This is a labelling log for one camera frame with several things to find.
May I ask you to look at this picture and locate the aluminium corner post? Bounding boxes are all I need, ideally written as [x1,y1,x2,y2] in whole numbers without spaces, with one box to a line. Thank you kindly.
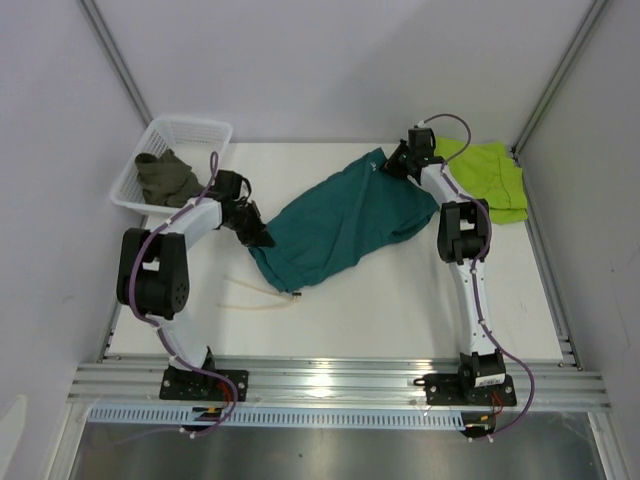
[77,0,153,126]
[511,0,613,160]

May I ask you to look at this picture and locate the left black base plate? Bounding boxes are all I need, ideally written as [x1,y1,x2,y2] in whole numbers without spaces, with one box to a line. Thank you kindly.
[159,367,249,402]

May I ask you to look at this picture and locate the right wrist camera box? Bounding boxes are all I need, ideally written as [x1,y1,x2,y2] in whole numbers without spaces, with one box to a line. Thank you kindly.
[407,126,436,158]

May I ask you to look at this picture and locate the left aluminium corner post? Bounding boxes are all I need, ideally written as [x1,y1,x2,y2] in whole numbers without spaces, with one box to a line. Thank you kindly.
[77,0,153,126]

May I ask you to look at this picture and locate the lime green folded shorts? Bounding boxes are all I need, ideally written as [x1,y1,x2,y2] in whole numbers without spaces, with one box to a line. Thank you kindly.
[447,142,528,225]

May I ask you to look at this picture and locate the right aluminium corner post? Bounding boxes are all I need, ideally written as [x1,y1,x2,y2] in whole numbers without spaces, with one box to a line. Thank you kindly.
[511,0,613,160]

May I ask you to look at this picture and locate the white slotted cable duct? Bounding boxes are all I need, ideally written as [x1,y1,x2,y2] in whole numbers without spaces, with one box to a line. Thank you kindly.
[87,404,465,431]

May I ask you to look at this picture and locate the olive green shorts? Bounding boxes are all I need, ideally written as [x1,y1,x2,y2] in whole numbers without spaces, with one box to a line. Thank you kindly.
[134,149,204,208]

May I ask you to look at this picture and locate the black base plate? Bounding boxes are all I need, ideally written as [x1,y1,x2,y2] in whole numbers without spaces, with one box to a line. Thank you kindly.
[159,367,249,402]
[413,373,517,407]

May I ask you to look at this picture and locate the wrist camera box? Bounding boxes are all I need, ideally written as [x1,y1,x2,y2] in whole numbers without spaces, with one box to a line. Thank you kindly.
[407,126,436,158]
[211,170,244,201]

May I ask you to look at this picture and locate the white plastic basket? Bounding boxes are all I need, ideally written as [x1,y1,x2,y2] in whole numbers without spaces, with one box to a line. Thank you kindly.
[109,114,233,216]

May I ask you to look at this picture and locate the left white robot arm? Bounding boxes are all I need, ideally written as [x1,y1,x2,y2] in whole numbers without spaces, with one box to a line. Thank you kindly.
[116,198,275,400]

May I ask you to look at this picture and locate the aluminium mounting rail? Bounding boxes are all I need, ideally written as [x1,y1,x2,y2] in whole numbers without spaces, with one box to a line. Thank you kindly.
[67,355,611,412]

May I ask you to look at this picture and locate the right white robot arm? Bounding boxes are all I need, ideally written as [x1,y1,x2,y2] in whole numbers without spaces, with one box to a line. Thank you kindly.
[382,130,507,404]

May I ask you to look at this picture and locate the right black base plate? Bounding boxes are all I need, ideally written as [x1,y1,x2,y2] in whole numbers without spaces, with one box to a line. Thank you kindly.
[413,373,517,407]

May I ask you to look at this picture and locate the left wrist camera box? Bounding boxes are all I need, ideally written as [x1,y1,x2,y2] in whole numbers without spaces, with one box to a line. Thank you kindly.
[211,170,244,201]

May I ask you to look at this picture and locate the teal green shorts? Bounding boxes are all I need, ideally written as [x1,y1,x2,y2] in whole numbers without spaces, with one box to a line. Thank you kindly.
[249,148,438,293]

